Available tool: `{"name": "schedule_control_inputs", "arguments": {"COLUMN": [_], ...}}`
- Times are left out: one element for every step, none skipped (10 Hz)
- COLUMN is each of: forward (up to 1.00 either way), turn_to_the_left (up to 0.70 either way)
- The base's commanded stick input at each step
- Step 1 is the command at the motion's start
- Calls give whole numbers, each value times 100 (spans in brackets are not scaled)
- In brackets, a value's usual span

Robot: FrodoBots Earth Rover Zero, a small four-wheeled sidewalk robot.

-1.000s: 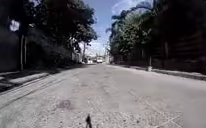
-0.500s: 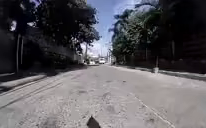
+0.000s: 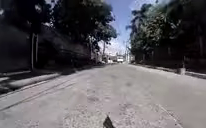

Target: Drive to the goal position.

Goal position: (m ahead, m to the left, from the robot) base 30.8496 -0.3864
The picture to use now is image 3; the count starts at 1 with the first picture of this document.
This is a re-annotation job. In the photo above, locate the pole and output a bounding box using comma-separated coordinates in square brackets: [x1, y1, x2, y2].
[30, 32, 36, 71]

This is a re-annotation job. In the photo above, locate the row of trees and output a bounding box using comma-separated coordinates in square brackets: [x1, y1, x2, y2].
[0, 0, 119, 64]
[125, 0, 206, 68]

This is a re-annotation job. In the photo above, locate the dark wall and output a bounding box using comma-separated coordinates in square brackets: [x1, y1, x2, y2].
[0, 19, 92, 74]

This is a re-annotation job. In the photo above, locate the white van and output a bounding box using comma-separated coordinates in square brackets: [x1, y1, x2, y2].
[116, 55, 125, 64]

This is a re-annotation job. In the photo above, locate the small concrete block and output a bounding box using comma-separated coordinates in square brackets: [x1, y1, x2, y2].
[177, 67, 187, 75]

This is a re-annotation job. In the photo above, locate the grey concrete road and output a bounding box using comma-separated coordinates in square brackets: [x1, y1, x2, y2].
[0, 63, 206, 128]

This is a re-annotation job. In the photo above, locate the robot's own part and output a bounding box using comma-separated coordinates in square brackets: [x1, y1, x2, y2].
[102, 114, 116, 128]

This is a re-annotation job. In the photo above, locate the grey concrete pavement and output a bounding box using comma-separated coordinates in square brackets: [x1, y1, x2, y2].
[132, 63, 206, 83]
[0, 66, 92, 99]

